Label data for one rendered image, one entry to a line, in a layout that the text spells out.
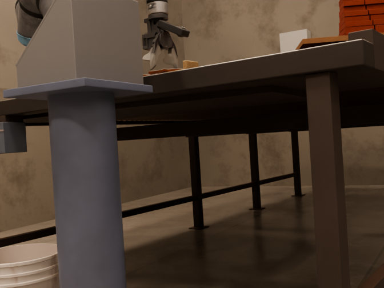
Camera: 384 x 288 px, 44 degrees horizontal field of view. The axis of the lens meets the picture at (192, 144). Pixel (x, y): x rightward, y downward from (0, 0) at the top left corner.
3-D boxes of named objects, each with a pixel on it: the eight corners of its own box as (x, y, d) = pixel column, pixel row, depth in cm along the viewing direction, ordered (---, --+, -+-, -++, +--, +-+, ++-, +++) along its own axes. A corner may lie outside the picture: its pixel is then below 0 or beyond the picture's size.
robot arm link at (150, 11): (172, 4, 171) (158, -1, 165) (172, 16, 171) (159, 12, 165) (155, 8, 175) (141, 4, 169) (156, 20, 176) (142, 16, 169)
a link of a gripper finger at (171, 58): (170, 70, 180) (160, 49, 176) (183, 68, 177) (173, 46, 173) (166, 75, 178) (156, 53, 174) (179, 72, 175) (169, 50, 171)
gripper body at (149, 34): (155, 54, 176) (153, 20, 176) (174, 50, 172) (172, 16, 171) (142, 51, 170) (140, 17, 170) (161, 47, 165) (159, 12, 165)
